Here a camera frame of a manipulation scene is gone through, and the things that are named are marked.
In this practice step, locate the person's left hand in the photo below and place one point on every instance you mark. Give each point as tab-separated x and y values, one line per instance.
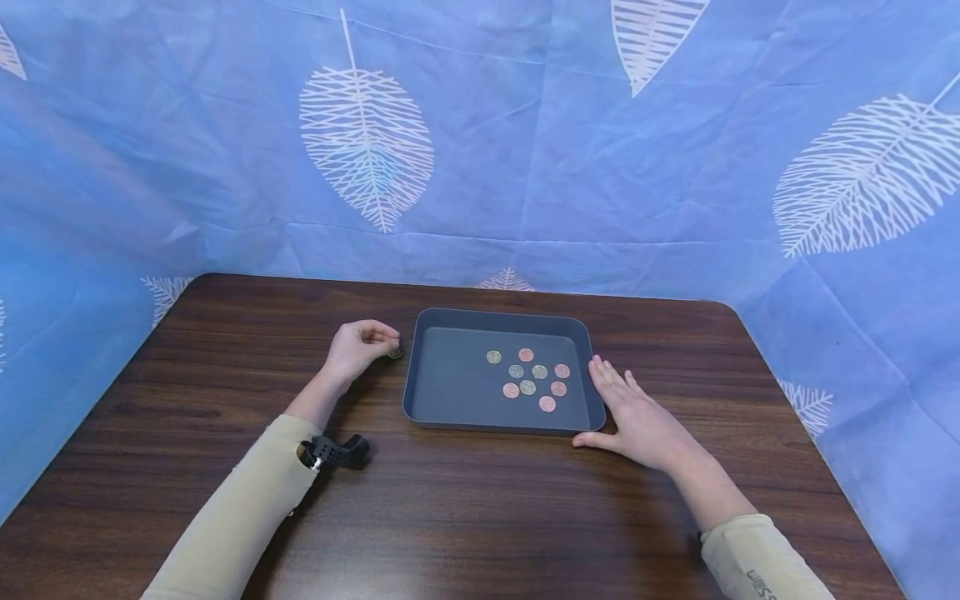
351	348

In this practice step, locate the person's right hand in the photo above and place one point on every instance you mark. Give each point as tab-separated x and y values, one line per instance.
645	425

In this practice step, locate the person's right fingers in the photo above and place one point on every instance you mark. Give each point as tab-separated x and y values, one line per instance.
627	387

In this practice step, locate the person's right index finger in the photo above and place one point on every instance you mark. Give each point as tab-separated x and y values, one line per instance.
600	379

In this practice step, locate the person's left fingers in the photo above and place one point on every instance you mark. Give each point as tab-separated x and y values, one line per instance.
381	333

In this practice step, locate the person's right thumb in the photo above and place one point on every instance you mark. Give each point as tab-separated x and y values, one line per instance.
595	440

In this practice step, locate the dark grey rectangular tray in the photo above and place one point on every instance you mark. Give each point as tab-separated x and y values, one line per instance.
450	383

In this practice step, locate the person's left forearm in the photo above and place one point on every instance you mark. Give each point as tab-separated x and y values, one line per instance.
247	508

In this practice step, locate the person's right forearm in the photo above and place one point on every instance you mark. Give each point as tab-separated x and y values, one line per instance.
739	533

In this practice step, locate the cluster of copper silver coins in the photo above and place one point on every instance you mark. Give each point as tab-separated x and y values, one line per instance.
528	387

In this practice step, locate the black wrist band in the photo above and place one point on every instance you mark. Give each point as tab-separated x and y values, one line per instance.
336	451

